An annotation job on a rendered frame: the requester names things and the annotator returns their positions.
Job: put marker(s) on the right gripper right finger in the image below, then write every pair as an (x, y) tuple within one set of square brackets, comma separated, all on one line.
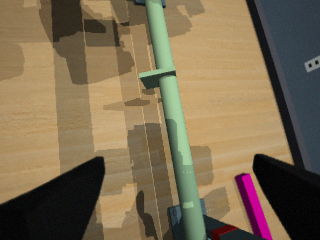
[(293, 193)]

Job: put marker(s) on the pale green cylinder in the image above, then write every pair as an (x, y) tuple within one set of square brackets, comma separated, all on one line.
[(165, 79)]

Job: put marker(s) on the magenta rectangular block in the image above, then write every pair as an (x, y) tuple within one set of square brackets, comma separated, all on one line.
[(252, 206)]

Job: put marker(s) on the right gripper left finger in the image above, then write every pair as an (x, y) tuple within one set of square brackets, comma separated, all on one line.
[(59, 209)]

